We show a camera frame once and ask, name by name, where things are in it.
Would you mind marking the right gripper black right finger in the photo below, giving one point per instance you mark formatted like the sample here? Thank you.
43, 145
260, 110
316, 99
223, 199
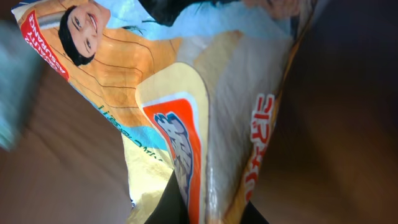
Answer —
252, 216

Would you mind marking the teal tissue pack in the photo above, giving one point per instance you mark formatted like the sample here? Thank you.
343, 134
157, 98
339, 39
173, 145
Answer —
20, 74

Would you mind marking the yellow wet wipes pack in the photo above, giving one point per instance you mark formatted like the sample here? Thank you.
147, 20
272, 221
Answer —
193, 87

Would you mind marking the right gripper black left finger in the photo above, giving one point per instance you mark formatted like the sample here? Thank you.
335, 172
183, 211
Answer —
171, 208

